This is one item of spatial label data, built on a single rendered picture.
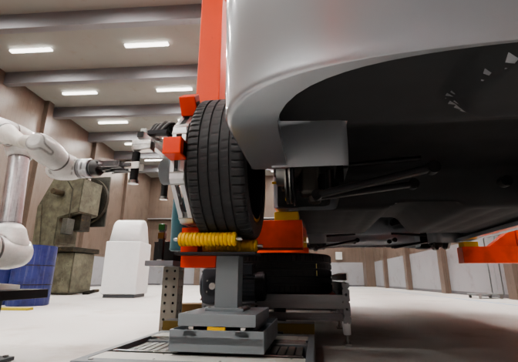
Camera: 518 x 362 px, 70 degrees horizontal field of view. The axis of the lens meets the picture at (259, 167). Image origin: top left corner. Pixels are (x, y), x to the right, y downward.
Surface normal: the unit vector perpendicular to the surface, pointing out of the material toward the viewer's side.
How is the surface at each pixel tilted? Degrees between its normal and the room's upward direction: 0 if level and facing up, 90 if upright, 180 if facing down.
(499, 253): 90
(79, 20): 90
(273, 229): 90
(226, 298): 90
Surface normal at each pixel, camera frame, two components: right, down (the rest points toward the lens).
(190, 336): -0.15, -0.29
